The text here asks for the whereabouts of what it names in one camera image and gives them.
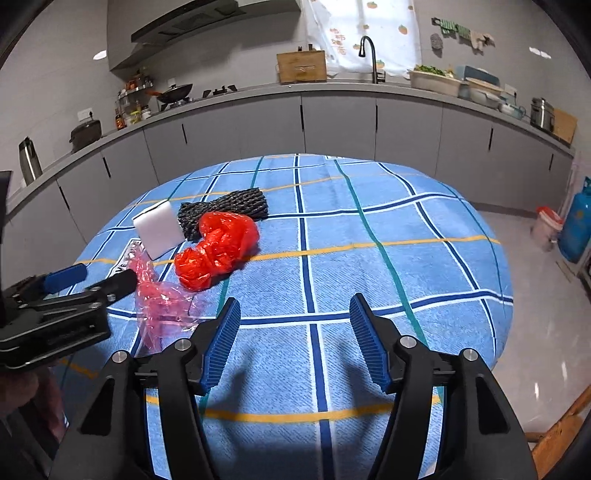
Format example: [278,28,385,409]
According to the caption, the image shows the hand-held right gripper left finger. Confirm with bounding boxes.
[48,296,242,480]

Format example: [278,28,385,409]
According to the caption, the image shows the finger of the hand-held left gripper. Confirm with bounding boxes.
[21,269,139,315]
[4,263,88,302]

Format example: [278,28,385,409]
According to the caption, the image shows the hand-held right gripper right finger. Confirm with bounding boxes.
[349,293,541,480]

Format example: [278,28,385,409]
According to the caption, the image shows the pink plastic bag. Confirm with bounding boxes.
[128,256,208,352]

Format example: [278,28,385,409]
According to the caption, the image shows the person's left hand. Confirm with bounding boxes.
[0,364,63,421]

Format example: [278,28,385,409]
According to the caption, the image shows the white foam block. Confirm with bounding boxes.
[133,199,185,260]

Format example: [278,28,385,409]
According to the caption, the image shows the blue plaid tablecloth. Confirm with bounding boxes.
[58,154,514,480]

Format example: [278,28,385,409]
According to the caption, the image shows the red plastic bag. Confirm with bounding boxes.
[174,211,259,291]

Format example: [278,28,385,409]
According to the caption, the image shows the steel thermos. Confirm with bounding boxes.
[18,137,43,185]

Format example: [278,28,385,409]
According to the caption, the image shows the black foam net sleeve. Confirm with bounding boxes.
[178,187,270,241]

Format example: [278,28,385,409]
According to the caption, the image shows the dark cooker pot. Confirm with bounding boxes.
[69,120,102,153]

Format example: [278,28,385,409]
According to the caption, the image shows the black wok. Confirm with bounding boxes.
[148,83,194,103]

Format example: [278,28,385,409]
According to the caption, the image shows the metal spice rack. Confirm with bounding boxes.
[117,69,154,126]

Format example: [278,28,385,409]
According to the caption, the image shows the wooden chair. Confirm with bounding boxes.
[526,392,591,480]

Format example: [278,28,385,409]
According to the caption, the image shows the white bin with red liner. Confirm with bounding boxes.
[531,206,565,252]

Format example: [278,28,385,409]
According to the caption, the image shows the black gas stove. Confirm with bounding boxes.
[159,84,238,109]

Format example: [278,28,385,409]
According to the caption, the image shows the grey kitchen cabinets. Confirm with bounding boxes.
[0,85,575,259]

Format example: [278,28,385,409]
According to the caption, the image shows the blue gas cylinder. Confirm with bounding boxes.
[557,176,591,264]

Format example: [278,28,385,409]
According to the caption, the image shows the grey range hood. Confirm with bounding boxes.
[107,0,303,71]

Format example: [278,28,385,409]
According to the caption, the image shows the beige basin with greens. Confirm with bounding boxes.
[407,64,462,97]

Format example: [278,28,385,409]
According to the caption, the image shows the beige lidded basin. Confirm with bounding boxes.
[464,78,504,109]

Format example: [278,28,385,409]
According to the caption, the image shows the black kitchen faucet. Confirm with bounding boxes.
[359,35,386,85]

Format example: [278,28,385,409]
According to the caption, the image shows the wooden knife block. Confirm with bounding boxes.
[276,46,328,85]

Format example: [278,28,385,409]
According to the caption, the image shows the steel stock pot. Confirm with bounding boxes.
[530,97,555,134]

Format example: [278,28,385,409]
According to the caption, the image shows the blue plastic container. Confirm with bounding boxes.
[455,65,499,86]

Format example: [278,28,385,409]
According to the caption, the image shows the wooden cutting board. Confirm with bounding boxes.
[551,108,578,144]

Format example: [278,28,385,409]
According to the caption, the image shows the white fruit print curtain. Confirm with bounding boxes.
[300,0,422,77]

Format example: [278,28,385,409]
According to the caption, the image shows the beige hanging cloth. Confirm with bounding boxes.
[468,30,497,51]

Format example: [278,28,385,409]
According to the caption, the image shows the green hanging cloth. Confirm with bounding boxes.
[431,17,472,38]

